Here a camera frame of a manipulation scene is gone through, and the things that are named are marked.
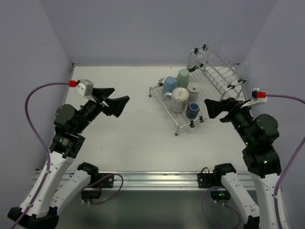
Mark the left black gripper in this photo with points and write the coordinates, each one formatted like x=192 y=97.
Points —
x=102 y=105

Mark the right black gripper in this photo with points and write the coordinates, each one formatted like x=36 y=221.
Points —
x=230 y=110

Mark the white patterned ceramic mug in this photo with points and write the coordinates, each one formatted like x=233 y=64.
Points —
x=177 y=99

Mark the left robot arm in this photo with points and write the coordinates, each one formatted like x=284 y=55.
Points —
x=46 y=201

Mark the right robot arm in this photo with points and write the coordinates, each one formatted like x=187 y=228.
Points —
x=261 y=160

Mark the clear glass on rack right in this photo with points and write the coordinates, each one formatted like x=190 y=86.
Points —
x=241 y=70

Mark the clear glass on rack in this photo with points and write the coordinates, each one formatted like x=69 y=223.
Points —
x=214 y=43
x=241 y=70

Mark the clear glass on rack top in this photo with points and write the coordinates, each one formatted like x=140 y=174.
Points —
x=214 y=43

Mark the dark blue ceramic cup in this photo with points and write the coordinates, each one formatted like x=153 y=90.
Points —
x=192 y=110

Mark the grey ceramic mug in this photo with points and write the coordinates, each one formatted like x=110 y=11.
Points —
x=193 y=89

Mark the light green plastic cup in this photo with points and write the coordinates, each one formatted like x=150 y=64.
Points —
x=182 y=79

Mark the light blue plastic cup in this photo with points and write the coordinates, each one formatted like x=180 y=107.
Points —
x=169 y=84

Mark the right black controller box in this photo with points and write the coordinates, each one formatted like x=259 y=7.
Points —
x=220 y=195

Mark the black controller box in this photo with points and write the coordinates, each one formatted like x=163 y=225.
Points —
x=220 y=195
x=90 y=195

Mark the left black controller box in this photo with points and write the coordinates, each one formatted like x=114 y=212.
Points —
x=90 y=195

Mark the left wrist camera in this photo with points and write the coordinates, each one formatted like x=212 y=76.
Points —
x=84 y=87

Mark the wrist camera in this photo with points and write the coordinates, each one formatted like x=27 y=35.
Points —
x=84 y=87
x=258 y=97

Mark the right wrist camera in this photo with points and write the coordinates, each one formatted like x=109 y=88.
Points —
x=258 y=97

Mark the metal wire dish rack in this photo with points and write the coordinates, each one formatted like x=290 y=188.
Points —
x=217 y=81

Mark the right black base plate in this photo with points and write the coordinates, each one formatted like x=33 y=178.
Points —
x=206 y=179

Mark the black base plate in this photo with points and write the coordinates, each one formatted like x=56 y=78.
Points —
x=206 y=179
x=105 y=183

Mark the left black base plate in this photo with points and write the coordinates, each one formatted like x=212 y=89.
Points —
x=105 y=183

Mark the aluminium mounting rail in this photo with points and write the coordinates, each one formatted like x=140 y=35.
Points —
x=160 y=181

